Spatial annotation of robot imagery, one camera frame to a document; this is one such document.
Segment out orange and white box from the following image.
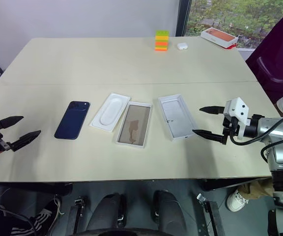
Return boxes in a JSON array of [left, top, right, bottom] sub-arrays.
[[200, 27, 239, 50]]

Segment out dark blue smartphone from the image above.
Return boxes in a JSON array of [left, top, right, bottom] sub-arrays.
[[54, 100, 91, 140]]

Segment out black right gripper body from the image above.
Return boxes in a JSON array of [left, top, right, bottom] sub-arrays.
[[221, 114, 242, 146]]

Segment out white phone box lid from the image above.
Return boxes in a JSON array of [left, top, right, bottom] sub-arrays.
[[114, 101, 154, 150]]

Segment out black table support beam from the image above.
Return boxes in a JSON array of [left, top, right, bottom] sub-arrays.
[[202, 177, 273, 192]]

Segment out dark window frame post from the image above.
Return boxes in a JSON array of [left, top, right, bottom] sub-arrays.
[[175, 0, 192, 37]]

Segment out white phone box base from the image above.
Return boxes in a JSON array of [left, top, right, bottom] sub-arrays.
[[158, 93, 198, 143]]

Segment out white moulded tray insert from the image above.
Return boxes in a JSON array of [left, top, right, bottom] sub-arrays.
[[89, 92, 131, 133]]

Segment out green orange block stack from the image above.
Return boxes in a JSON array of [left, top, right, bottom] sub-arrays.
[[154, 29, 170, 53]]

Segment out person in purple garment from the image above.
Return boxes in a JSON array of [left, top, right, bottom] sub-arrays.
[[245, 4, 283, 118]]

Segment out black shoe with white stripes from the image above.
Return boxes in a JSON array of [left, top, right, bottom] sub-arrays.
[[0, 196, 64, 236]]

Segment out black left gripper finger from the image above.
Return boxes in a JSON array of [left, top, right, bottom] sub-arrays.
[[9, 130, 42, 152], [0, 116, 25, 130]]

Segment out black metal frame bar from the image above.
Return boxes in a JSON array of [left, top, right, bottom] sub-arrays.
[[196, 193, 226, 236], [69, 196, 88, 236]]

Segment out white sneaker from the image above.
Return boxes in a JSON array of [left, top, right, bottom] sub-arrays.
[[226, 189, 249, 212]]

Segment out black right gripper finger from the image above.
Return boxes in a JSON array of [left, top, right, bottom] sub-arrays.
[[192, 129, 224, 145], [199, 105, 226, 115]]

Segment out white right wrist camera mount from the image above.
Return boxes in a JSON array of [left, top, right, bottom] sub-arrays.
[[223, 97, 252, 141]]

